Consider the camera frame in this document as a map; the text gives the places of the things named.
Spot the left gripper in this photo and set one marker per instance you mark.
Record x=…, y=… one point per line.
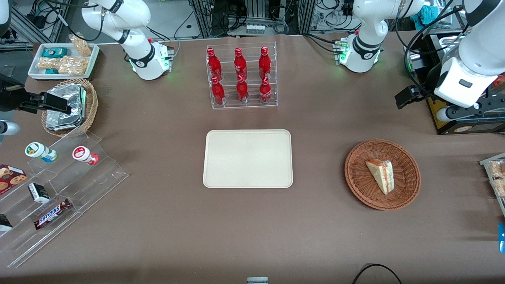
x=429, y=81

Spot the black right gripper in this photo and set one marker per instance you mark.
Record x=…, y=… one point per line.
x=8, y=98

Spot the triangle sandwich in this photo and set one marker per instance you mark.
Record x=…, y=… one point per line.
x=382, y=175

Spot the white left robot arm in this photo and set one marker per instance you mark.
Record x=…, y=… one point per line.
x=367, y=23

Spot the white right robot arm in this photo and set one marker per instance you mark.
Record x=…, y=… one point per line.
x=134, y=43

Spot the white rectangular snack tray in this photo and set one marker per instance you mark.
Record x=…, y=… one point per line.
x=34, y=73

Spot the small tan wicker basket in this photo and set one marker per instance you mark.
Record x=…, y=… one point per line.
x=91, y=106

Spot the silver metal tray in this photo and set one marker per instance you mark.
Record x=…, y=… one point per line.
x=449, y=41

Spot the grey tray with snacks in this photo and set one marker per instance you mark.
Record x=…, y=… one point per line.
x=486, y=161

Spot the large brown wicker basket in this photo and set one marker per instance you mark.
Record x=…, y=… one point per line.
x=363, y=185

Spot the cream plastic serving tray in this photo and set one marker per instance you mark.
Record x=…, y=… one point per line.
x=247, y=158

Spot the foil wrapped package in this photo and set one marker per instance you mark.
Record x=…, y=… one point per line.
x=75, y=94
x=59, y=123

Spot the small teal snack box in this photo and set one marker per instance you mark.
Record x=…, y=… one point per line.
x=51, y=71

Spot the clear bag of crackers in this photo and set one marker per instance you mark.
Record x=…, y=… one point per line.
x=49, y=63
x=74, y=66
x=81, y=46

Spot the green lid yogurt cup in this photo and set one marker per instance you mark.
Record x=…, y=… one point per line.
x=37, y=151

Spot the large teal snack box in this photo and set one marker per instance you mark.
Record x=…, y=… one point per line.
x=55, y=52

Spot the red lid yogurt cup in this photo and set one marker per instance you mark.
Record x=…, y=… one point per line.
x=83, y=154

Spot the black equipment box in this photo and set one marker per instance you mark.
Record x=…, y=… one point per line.
x=473, y=128

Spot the red cookie box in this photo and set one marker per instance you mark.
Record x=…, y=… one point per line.
x=11, y=178

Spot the teal cloth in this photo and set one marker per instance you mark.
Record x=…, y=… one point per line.
x=428, y=14

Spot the small black white carton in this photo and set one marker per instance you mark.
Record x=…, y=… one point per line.
x=38, y=193

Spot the clear acrylic stepped stand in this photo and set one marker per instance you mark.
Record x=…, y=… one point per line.
x=94, y=185

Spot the Snickers chocolate bar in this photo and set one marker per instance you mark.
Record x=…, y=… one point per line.
x=52, y=213

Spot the clear bag of puffed snacks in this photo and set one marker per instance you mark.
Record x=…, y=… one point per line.
x=500, y=187
x=497, y=169

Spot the black white snack pack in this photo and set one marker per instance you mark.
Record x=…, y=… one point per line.
x=4, y=223

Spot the red cola bottle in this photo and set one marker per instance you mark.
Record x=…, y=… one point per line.
x=213, y=65
x=217, y=92
x=242, y=90
x=265, y=91
x=240, y=65
x=264, y=63

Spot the clear acrylic bottle rack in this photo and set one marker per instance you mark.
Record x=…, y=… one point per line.
x=252, y=105

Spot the blue plastic object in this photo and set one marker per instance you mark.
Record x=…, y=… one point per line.
x=502, y=236

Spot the white power strip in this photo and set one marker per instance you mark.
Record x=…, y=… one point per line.
x=255, y=29

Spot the brown table cover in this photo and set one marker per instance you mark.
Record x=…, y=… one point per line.
x=165, y=240

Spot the grey device edge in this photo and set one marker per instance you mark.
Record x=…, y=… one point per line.
x=257, y=281

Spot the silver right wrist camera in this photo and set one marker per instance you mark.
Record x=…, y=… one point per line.
x=8, y=128

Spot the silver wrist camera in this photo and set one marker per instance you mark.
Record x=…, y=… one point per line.
x=8, y=128
x=465, y=112

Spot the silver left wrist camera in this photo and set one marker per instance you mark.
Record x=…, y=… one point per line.
x=465, y=112

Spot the aluminium frame structure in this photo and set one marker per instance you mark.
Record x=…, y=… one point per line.
x=307, y=15
x=31, y=23

